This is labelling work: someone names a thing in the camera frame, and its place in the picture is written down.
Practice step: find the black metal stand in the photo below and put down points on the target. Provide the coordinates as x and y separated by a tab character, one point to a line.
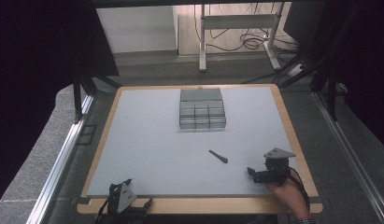
82	90
320	62

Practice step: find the clear plastic compartment box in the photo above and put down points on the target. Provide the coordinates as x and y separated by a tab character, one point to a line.
202	109

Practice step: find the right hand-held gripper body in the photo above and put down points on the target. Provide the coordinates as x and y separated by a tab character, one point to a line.
275	169

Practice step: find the aluminium rail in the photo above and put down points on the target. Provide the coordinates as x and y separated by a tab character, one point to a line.
351	155
59	165

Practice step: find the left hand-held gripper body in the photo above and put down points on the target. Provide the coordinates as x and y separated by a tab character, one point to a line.
122	200

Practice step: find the white table mat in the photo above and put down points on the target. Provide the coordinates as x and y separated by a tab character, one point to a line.
186	146

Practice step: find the dark curtain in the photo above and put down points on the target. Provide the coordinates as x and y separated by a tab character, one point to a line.
364	62
31	77

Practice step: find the white cabinet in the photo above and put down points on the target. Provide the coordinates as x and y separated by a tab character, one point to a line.
136	29

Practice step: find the black pen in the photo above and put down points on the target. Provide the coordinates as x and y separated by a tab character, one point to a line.
218	156

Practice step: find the white power strip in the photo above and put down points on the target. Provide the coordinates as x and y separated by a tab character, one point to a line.
296	70

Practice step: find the person's right hand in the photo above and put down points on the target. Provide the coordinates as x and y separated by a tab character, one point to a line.
287	194

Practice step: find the white metal desk frame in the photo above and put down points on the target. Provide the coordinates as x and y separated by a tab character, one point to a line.
239	21

